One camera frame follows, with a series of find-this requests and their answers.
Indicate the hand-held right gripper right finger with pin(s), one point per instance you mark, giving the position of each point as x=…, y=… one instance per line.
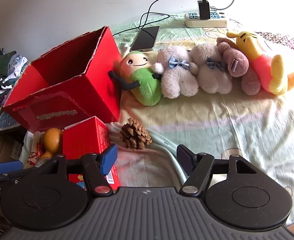
x=186, y=160

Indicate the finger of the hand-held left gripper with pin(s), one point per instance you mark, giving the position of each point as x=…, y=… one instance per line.
x=6, y=167

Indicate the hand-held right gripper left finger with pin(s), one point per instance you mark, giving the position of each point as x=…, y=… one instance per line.
x=109, y=158

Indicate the small red box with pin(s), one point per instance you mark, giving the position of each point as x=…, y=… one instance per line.
x=84, y=140

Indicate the brown pine cone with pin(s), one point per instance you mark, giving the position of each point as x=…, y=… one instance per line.
x=135, y=135

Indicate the brown gourd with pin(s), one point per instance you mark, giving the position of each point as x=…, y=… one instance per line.
x=52, y=140

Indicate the large red cardboard box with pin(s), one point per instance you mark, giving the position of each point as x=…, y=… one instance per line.
x=61, y=105

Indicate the brown cardboard box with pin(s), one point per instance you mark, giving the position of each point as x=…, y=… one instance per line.
x=9, y=152

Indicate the stack of books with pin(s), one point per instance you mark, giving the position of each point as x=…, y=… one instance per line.
x=1, y=122

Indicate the white plush bear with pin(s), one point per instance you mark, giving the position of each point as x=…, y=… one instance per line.
x=177, y=80
x=212, y=80

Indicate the pile of clothes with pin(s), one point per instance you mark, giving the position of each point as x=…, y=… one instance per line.
x=1, y=75

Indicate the mauve plush toy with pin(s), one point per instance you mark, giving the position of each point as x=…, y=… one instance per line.
x=249, y=82

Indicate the yellow plush bear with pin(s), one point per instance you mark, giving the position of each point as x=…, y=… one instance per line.
x=262, y=62

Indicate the black smartphone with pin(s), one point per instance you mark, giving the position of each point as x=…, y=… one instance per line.
x=145, y=38

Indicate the white power strip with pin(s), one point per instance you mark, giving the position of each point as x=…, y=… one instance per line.
x=212, y=24

